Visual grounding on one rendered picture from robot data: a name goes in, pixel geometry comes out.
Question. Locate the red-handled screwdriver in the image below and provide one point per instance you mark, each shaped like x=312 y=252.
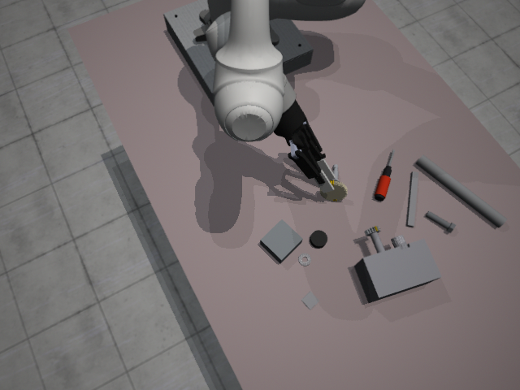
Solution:
x=384 y=181

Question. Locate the grey metal bolt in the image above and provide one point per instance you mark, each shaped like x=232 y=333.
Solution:
x=442 y=222

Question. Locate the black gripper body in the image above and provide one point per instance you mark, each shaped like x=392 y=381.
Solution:
x=289 y=122

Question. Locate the grey camshaft with cream gear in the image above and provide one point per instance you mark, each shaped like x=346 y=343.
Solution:
x=340 y=190

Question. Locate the grey flat bar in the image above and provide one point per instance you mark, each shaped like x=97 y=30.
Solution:
x=412 y=199

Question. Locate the long grey metal bar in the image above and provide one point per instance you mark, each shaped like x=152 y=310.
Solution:
x=461 y=191

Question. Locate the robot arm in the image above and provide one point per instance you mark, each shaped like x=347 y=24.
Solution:
x=249 y=83

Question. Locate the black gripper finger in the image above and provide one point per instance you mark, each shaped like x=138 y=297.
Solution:
x=313 y=142
x=306 y=162

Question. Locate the black cylinder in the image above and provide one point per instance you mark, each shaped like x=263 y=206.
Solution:
x=318 y=239

